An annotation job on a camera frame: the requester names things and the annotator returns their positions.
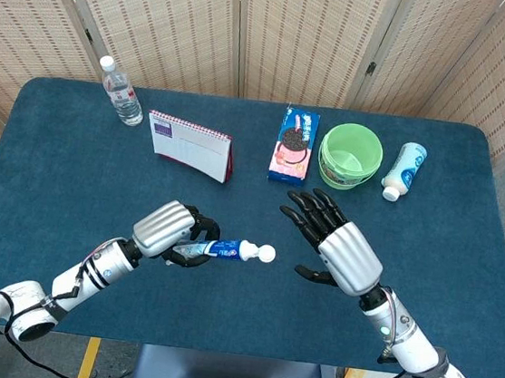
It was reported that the red spiral desk calendar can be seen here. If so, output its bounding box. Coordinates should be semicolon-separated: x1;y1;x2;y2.
141;109;240;185

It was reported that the blue white toothpaste tube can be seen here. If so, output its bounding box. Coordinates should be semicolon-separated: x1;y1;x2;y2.
162;230;278;278

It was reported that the blue table cloth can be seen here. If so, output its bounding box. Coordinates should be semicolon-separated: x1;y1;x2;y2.
0;70;505;378

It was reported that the blue cookie box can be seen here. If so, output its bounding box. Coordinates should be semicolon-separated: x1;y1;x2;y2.
265;104;323;189

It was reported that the green plastic bucket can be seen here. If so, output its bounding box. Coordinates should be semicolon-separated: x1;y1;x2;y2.
314;120;387;195

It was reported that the white lotion bottle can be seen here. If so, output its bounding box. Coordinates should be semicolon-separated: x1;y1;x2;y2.
378;139;429;206

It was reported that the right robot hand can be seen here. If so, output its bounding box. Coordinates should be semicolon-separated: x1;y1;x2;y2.
269;183;392;300

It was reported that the woven folding screen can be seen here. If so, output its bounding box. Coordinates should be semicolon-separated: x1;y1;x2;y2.
0;0;505;274

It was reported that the clear plastic water bottle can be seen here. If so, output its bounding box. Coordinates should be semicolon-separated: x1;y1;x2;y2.
92;54;151;128

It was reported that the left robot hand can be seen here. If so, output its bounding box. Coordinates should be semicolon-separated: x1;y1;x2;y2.
129;196;225;272

